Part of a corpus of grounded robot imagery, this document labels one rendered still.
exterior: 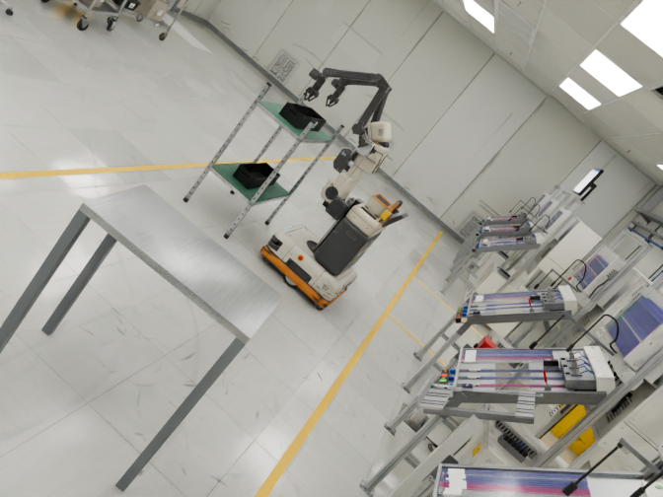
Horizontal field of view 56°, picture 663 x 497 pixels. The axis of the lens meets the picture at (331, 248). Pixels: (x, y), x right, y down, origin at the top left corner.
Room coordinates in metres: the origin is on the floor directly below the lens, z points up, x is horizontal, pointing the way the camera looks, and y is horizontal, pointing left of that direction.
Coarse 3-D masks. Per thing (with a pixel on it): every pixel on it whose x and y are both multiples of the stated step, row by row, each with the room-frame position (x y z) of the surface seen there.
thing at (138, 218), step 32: (128, 192) 2.11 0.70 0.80; (128, 224) 1.91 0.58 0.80; (160, 224) 2.07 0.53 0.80; (192, 224) 2.27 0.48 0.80; (64, 256) 1.86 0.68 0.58; (96, 256) 2.24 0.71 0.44; (160, 256) 1.88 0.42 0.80; (192, 256) 2.04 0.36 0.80; (224, 256) 2.22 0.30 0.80; (32, 288) 1.83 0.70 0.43; (192, 288) 1.85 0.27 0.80; (224, 288) 2.01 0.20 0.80; (256, 288) 2.18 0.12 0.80; (224, 320) 1.84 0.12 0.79; (256, 320) 1.97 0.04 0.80; (0, 352) 1.86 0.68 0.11; (224, 352) 1.84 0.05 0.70; (128, 480) 1.84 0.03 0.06
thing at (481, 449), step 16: (480, 432) 3.19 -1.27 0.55; (496, 432) 3.17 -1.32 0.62; (528, 432) 3.53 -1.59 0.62; (464, 448) 3.19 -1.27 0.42; (480, 448) 2.99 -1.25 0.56; (496, 448) 2.99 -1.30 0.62; (544, 448) 3.49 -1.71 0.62; (480, 464) 2.91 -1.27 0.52; (496, 464) 2.91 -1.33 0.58; (512, 464) 2.95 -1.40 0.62; (528, 464) 3.09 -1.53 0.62; (560, 464) 3.45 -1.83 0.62; (432, 496) 2.96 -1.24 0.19
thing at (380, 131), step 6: (372, 126) 4.66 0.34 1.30; (378, 126) 4.66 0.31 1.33; (384, 126) 4.66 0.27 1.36; (390, 126) 4.80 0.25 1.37; (372, 132) 4.66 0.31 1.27; (378, 132) 4.65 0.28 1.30; (384, 132) 4.65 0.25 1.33; (390, 132) 4.79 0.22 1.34; (372, 138) 4.65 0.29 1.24; (378, 138) 4.65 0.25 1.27; (384, 138) 4.65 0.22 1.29; (390, 138) 4.78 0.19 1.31
